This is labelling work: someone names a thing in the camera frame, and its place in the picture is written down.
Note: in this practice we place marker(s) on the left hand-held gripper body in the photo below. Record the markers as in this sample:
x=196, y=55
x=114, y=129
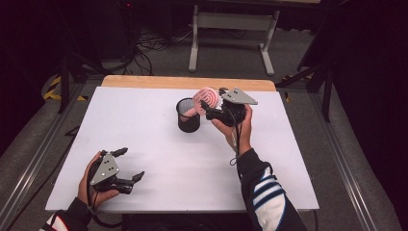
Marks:
x=105, y=170

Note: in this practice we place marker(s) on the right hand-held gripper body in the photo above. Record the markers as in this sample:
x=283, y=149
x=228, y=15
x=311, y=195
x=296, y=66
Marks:
x=239, y=97

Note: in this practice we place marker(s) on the pink hairbrush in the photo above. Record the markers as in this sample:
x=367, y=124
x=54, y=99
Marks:
x=210, y=97

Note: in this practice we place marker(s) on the black mesh pen cup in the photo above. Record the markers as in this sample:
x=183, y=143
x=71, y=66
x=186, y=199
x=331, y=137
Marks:
x=189, y=125

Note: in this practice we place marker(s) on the person's left hand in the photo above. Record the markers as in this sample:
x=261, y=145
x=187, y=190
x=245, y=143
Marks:
x=96, y=196

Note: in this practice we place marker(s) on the person's right hand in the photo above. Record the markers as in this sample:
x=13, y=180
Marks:
x=245, y=134

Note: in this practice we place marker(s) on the white board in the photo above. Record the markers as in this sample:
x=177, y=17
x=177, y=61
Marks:
x=144, y=128

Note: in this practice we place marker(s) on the yellow black hazard tape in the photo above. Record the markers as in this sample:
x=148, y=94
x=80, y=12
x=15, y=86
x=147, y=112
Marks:
x=53, y=89
x=286, y=96

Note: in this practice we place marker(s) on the wooden table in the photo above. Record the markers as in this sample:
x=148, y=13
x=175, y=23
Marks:
x=160, y=82

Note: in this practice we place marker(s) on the person's legs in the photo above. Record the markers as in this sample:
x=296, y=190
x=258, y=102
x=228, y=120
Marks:
x=186, y=223

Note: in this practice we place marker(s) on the black metal stand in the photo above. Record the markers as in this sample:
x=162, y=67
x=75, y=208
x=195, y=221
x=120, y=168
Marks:
x=326, y=93
x=64, y=83

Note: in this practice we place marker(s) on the aluminium rail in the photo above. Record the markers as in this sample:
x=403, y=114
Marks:
x=38, y=157
x=343, y=160

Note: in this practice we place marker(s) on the white metal desk frame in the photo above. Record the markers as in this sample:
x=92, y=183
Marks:
x=231, y=20

